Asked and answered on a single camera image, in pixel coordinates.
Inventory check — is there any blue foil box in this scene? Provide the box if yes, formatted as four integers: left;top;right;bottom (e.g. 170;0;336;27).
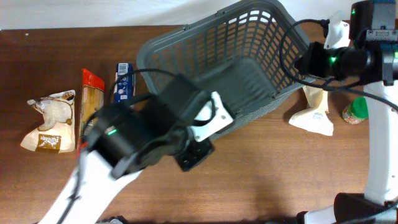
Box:
113;62;136;103

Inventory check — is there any grey plastic basket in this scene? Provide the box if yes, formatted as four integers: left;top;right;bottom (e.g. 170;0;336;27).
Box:
136;1;309;139

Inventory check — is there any orange pasta packet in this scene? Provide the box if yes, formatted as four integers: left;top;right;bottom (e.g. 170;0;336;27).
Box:
77;68;105;152

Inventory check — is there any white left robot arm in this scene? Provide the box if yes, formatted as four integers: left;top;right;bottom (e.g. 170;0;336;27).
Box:
42;75;235;223

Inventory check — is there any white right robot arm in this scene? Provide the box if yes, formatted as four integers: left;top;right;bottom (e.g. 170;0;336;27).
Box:
295;0;397;223

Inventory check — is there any green lid jar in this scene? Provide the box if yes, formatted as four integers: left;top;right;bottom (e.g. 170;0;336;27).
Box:
341;96;369;124

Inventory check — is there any cream paper bag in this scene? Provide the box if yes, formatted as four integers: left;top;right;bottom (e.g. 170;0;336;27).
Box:
289;86;334;136

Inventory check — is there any brown white rice bag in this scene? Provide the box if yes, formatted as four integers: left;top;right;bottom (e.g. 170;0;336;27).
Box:
21;90;76;154

